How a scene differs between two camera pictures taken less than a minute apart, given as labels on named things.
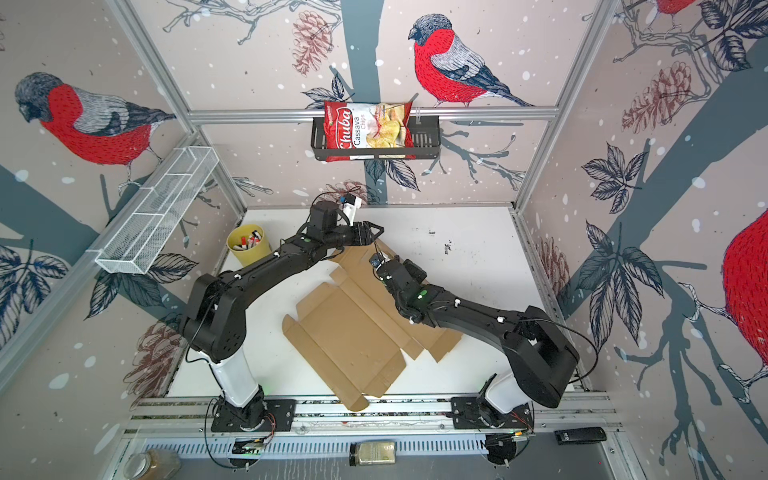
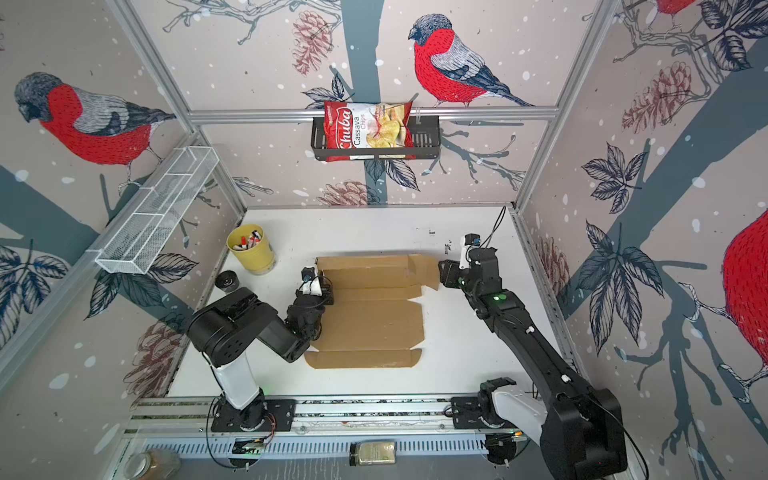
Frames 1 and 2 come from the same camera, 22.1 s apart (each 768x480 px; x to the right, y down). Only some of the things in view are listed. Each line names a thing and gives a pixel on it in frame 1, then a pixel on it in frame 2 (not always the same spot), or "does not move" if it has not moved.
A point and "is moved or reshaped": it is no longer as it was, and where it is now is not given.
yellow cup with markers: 248,243 does not move
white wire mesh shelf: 155,211 does not move
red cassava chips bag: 368,125 does not move
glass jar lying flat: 372,453 does not move
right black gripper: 417,276 → 448,272
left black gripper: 365,238 → 325,292
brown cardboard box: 353,328 is moved or reshaped
